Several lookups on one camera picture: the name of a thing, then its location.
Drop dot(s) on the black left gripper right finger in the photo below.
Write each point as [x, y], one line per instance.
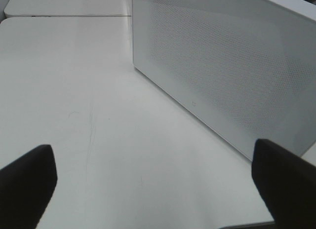
[287, 185]

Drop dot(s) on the white microwave door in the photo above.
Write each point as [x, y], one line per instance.
[245, 68]

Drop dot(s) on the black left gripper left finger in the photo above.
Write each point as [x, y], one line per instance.
[26, 187]

